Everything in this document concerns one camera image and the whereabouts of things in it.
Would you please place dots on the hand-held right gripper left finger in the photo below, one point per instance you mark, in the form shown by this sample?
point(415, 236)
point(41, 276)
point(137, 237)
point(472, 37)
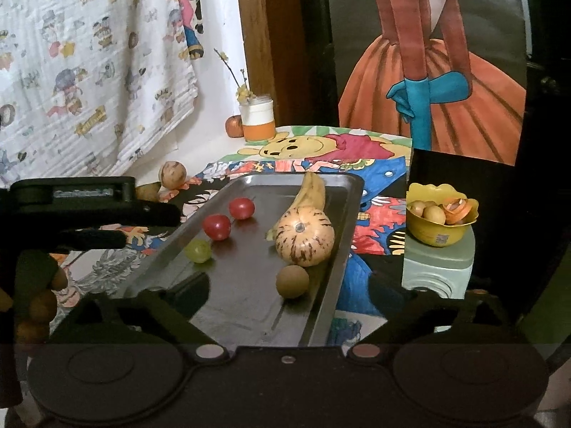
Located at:
point(192, 292)

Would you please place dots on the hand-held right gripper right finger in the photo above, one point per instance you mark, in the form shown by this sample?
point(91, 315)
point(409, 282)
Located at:
point(390, 294)

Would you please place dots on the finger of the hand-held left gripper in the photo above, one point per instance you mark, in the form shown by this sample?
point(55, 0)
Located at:
point(89, 238)
point(160, 215)

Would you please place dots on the green grape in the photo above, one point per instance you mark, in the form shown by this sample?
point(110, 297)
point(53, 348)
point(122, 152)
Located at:
point(198, 250)

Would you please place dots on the striped pepino melon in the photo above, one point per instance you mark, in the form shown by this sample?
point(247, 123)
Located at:
point(304, 237)
point(173, 174)

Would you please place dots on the red cherry tomato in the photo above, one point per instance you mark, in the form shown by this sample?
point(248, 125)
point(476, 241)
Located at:
point(217, 226)
point(241, 208)

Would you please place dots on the grey metal tray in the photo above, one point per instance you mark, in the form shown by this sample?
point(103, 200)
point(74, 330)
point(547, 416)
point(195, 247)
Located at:
point(250, 312)

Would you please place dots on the brown longan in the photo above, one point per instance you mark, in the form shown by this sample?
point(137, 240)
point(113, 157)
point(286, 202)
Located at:
point(292, 281)
point(434, 215)
point(418, 208)

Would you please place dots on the yellow banana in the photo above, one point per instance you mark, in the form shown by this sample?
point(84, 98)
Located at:
point(310, 194)

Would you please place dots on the person's left hand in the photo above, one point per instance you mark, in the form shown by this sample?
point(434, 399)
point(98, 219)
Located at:
point(44, 307)

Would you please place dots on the grey-haired figure drawing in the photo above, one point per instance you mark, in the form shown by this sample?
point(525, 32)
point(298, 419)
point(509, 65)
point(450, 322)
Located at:
point(111, 264)

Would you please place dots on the black-haired cartoon drawing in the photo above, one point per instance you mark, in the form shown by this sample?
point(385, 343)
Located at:
point(200, 200)

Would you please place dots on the pale green plastic container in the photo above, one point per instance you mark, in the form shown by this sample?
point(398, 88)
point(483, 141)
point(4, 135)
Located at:
point(439, 269)

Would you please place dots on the yellow plastic bowl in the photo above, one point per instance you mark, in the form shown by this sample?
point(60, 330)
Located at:
point(439, 234)

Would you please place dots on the blue and red drawing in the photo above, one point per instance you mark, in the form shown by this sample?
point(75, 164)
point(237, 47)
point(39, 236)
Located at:
point(379, 214)

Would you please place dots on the orange peel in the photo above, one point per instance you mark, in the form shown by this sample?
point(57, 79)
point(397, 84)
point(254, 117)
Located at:
point(459, 210)

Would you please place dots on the small red apple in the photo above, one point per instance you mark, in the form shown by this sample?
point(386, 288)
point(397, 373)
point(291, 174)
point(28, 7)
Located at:
point(233, 126)

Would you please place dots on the white cartoon printed blanket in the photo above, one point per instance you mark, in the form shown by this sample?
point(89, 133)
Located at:
point(67, 53)

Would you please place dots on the yellow bear drawing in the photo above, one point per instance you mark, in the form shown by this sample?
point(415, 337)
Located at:
point(294, 145)

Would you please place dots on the yellow flower twig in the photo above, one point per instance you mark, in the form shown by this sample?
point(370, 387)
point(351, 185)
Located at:
point(236, 78)

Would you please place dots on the pink cartoon wall drawing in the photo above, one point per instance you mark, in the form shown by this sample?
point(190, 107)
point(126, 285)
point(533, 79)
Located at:
point(189, 9)

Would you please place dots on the brown wooden door frame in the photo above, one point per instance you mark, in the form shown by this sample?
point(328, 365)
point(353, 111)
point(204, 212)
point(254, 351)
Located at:
point(263, 31)

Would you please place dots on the wall poster orange dress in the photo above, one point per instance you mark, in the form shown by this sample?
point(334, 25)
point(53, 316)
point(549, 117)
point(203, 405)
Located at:
point(424, 76)

